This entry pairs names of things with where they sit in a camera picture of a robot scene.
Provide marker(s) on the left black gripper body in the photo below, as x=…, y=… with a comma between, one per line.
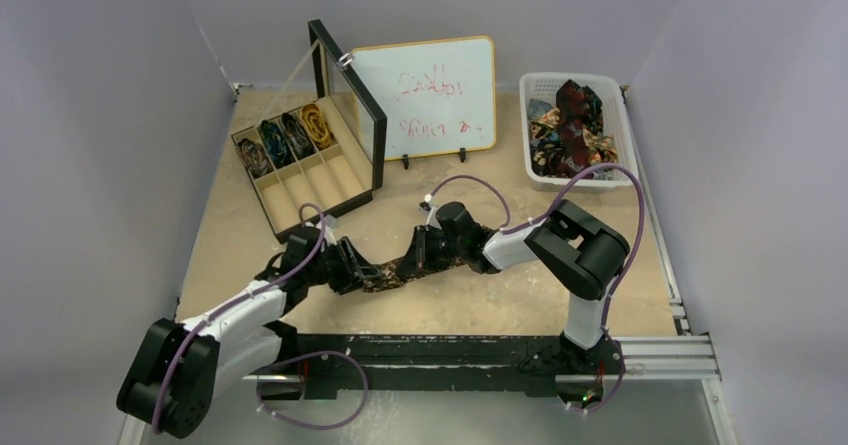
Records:
x=334, y=269

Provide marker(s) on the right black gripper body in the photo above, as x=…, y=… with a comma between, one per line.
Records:
x=422, y=250

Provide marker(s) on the brown floral black tie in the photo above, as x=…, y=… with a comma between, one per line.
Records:
x=393, y=275

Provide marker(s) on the white plastic basket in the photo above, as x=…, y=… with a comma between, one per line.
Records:
x=544, y=85

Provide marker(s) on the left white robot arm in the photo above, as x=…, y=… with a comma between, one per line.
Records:
x=218, y=336

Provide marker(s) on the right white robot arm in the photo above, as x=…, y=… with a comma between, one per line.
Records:
x=583, y=253

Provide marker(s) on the black tie storage box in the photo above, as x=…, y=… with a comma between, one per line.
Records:
x=339, y=179

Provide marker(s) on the dark grey rolled tie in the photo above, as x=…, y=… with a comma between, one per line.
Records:
x=299, y=140

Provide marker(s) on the grey patterned rolled tie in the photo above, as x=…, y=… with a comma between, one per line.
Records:
x=254, y=158

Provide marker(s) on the blue dark rolled tie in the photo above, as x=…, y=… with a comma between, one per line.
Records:
x=275, y=144

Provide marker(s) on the yellow rolled tie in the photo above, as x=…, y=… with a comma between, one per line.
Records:
x=316, y=126

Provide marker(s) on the colourful patterned tie pile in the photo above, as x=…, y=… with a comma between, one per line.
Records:
x=544, y=143

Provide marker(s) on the small whiteboard with stand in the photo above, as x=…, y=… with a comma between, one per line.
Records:
x=438, y=96

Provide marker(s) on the dark red tie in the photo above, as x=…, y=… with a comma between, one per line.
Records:
x=580, y=111

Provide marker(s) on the black aluminium mounting rail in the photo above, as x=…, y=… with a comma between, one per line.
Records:
x=537, y=366

